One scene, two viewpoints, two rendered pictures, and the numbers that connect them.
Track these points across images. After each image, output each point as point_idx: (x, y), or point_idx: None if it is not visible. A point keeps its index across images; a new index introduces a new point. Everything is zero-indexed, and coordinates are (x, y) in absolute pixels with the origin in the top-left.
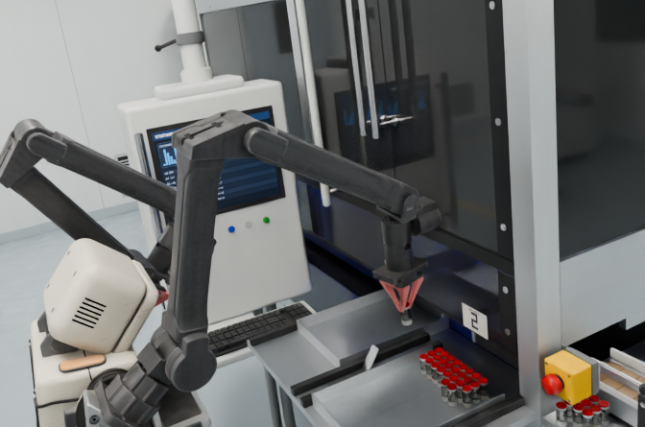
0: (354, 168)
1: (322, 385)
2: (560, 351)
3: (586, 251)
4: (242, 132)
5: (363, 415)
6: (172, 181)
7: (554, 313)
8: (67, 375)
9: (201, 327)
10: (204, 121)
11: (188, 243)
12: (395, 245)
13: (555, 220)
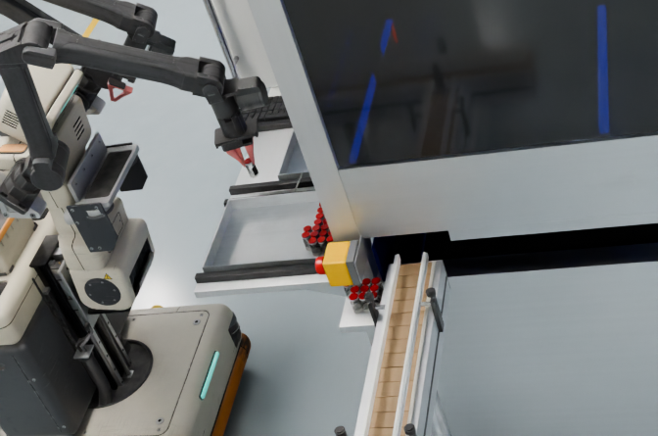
0: (140, 65)
1: (258, 192)
2: (345, 241)
3: (373, 166)
4: (21, 49)
5: (251, 230)
6: None
7: (342, 209)
8: (1, 156)
9: (45, 155)
10: (12, 29)
11: (15, 107)
12: (216, 117)
13: (321, 135)
